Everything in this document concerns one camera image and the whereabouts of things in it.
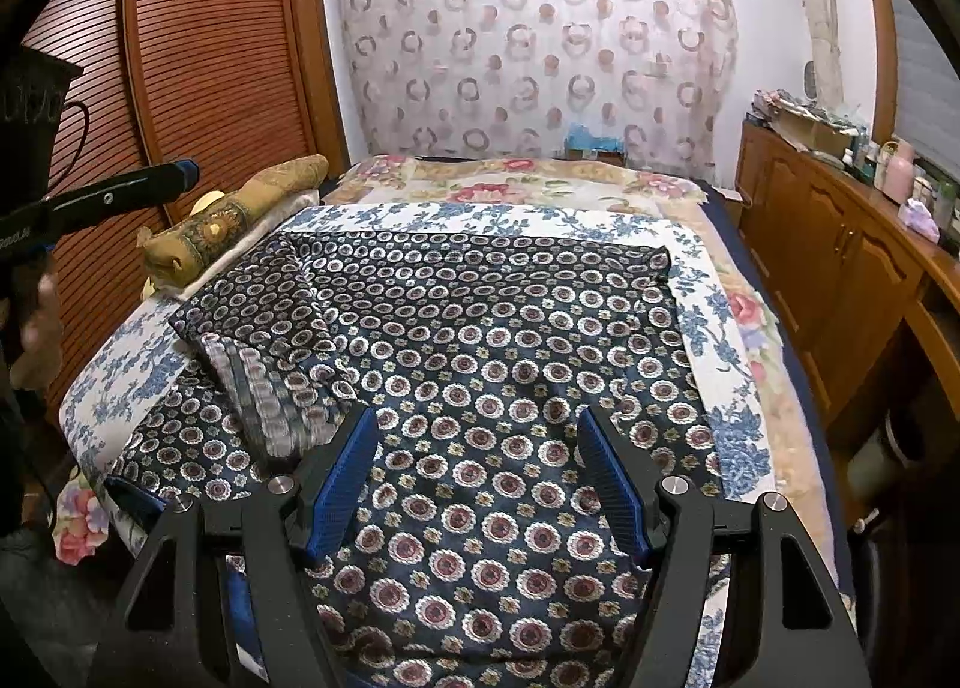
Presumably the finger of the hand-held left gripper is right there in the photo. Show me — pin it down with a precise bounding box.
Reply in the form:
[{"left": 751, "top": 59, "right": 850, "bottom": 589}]
[{"left": 46, "top": 160, "right": 200, "bottom": 237}]

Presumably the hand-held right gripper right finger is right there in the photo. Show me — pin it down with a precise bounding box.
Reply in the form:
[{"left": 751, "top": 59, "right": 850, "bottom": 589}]
[{"left": 577, "top": 404, "right": 875, "bottom": 688}]

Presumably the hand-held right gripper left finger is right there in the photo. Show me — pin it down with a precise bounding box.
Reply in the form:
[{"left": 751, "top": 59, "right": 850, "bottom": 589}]
[{"left": 88, "top": 404, "right": 382, "bottom": 688}]

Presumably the navy patterned pajama top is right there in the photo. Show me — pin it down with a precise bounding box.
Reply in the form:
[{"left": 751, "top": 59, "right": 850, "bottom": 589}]
[{"left": 97, "top": 230, "right": 732, "bottom": 674}]

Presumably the person's left hand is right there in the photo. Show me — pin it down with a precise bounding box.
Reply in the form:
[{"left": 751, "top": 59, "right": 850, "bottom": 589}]
[{"left": 11, "top": 274, "right": 65, "bottom": 389}]

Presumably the brown patterned bolster pillow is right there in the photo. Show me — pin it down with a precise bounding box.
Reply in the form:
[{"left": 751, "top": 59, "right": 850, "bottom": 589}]
[{"left": 142, "top": 154, "right": 331, "bottom": 284}]

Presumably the wooden louvered wardrobe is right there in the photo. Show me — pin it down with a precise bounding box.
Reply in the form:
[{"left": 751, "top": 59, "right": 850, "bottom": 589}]
[{"left": 15, "top": 0, "right": 353, "bottom": 426}]

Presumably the wooden sideboard cabinet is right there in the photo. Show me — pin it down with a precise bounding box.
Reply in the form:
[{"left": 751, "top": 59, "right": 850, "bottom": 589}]
[{"left": 731, "top": 118, "right": 960, "bottom": 479}]

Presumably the floral bed with quilt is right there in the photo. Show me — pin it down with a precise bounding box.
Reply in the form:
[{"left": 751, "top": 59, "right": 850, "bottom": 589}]
[{"left": 52, "top": 154, "right": 837, "bottom": 569}]

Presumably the small wooden box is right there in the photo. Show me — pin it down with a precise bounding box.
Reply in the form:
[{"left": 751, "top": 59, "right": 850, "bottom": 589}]
[{"left": 564, "top": 146, "right": 627, "bottom": 167}]

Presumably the purple tissue pack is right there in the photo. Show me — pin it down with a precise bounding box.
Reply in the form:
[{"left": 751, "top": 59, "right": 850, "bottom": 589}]
[{"left": 906, "top": 199, "right": 942, "bottom": 243}]

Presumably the cardboard box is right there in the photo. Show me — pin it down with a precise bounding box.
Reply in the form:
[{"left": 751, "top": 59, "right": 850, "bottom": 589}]
[{"left": 776, "top": 110, "right": 852, "bottom": 156}]

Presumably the pink thermos bottle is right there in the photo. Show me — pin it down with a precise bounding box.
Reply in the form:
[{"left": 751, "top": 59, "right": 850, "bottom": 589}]
[{"left": 883, "top": 139, "right": 916, "bottom": 203}]

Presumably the sheer circle-patterned curtain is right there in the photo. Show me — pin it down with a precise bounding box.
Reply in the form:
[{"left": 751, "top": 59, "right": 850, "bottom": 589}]
[{"left": 334, "top": 0, "right": 740, "bottom": 171}]

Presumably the grey window blind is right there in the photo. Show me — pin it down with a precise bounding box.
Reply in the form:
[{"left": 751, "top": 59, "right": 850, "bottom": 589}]
[{"left": 885, "top": 0, "right": 960, "bottom": 164}]

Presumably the beige gathered drape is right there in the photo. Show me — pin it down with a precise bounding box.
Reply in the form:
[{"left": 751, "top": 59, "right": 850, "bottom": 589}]
[{"left": 780, "top": 0, "right": 845, "bottom": 111}]

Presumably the wooden window frame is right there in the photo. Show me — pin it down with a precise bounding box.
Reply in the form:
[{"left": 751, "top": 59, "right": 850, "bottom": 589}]
[{"left": 859, "top": 0, "right": 901, "bottom": 149}]

